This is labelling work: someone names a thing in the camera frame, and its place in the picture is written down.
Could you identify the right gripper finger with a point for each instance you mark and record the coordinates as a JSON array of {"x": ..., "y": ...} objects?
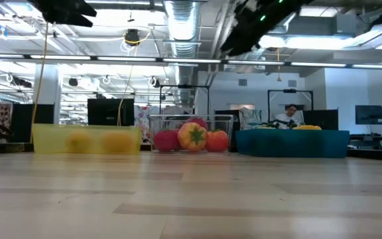
[{"x": 240, "y": 43}]

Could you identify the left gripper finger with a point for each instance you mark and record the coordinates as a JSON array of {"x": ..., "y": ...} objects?
[
  {"x": 68, "y": 20},
  {"x": 78, "y": 6}
]

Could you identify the small orange tomato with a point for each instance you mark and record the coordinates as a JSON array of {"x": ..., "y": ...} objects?
[{"x": 217, "y": 141}]

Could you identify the orange-yellow tomato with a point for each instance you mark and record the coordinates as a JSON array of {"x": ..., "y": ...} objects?
[{"x": 192, "y": 136}]

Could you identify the small yellow lemon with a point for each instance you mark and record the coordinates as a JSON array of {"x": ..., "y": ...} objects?
[{"x": 78, "y": 142}]

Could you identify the large orange-yellow lemon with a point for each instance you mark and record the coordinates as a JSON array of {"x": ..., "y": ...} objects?
[{"x": 118, "y": 142}]

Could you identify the long white light strip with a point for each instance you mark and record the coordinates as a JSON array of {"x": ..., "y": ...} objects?
[{"x": 191, "y": 60}]

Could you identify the black ceiling dome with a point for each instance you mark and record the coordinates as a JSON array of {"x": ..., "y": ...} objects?
[{"x": 132, "y": 37}]

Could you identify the person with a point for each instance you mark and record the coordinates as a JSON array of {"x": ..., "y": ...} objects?
[{"x": 287, "y": 114}]

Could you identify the black monitor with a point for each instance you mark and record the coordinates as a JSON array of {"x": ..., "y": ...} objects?
[{"x": 109, "y": 111}]

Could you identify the black partition panel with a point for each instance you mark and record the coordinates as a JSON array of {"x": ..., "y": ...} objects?
[{"x": 320, "y": 119}]

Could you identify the blue bin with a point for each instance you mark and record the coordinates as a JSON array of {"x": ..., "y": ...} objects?
[{"x": 293, "y": 144}]

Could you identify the clear plastic bin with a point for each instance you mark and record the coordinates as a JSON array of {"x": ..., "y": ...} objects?
[{"x": 154, "y": 123}]

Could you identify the yellow translucent bin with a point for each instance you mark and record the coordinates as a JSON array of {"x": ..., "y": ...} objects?
[{"x": 55, "y": 142}]

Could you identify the ribbed silver ventilation duct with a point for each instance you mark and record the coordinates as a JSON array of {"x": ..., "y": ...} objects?
[{"x": 181, "y": 26}]

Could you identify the black camera rig frame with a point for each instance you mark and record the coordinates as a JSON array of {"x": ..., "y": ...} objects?
[{"x": 290, "y": 90}]

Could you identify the dark wall monitor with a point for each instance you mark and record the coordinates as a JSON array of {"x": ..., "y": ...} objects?
[{"x": 370, "y": 114}]

